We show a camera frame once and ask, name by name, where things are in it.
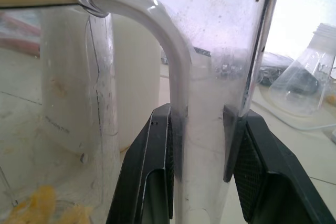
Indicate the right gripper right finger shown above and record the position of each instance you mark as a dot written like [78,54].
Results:
[275,187]

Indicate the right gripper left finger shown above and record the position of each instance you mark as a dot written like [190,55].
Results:
[141,176]

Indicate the yellow food pieces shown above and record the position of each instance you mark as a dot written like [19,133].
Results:
[44,200]

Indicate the clear blender jar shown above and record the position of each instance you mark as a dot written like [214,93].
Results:
[204,77]

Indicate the white blender base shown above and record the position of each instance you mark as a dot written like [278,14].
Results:
[136,77]

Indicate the clear conical flask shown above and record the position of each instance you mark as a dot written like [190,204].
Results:
[302,90]

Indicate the clear bag of red packets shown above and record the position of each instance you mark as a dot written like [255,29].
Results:
[15,37]

